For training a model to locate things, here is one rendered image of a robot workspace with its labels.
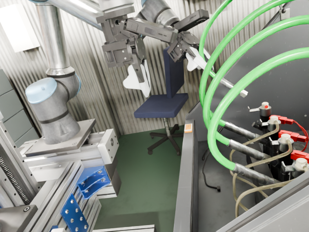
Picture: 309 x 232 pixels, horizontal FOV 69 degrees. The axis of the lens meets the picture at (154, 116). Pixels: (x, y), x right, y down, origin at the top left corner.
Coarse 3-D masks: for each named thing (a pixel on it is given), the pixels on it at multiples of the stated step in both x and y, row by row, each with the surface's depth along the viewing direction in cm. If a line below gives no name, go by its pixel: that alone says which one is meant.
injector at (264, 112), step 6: (270, 108) 59; (264, 114) 59; (270, 114) 59; (264, 120) 60; (252, 126) 62; (258, 126) 62; (264, 126) 61; (264, 132) 62; (264, 138) 63; (264, 150) 65
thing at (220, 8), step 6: (228, 0) 59; (222, 6) 60; (216, 12) 61; (210, 18) 63; (210, 24) 64; (204, 30) 66; (204, 36) 66; (204, 42) 68; (204, 60) 70; (210, 72) 71
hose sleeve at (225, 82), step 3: (222, 78) 70; (222, 81) 70; (225, 81) 70; (228, 81) 70; (225, 84) 70; (228, 84) 69; (231, 84) 69; (228, 87) 70; (231, 87) 69; (240, 93) 69
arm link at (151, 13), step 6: (144, 0) 78; (150, 0) 77; (156, 0) 76; (162, 0) 77; (144, 6) 79; (150, 6) 77; (156, 6) 76; (162, 6) 76; (168, 6) 76; (144, 12) 78; (150, 12) 78; (156, 12) 76; (150, 18) 79; (156, 18) 76
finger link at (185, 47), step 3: (180, 42) 70; (183, 42) 70; (183, 45) 70; (186, 45) 69; (189, 45) 70; (183, 48) 70; (186, 48) 69; (189, 48) 69; (186, 51) 70; (189, 51) 69; (192, 51) 69; (189, 54) 70; (192, 54) 69; (192, 57) 69
